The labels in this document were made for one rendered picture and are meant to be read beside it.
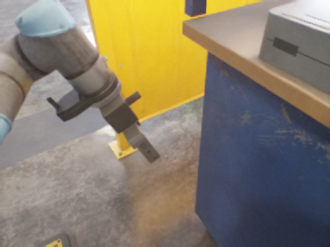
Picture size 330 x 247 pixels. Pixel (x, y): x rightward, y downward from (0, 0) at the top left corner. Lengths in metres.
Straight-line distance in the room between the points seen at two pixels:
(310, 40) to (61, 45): 0.35
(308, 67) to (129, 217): 1.10
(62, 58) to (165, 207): 1.02
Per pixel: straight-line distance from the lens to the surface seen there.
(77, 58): 0.45
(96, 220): 1.35
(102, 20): 1.17
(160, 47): 1.38
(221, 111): 0.65
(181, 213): 1.32
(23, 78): 0.46
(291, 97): 0.41
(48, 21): 0.43
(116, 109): 0.46
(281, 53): 0.42
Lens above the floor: 1.15
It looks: 42 degrees down
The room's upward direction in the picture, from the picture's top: 3 degrees counter-clockwise
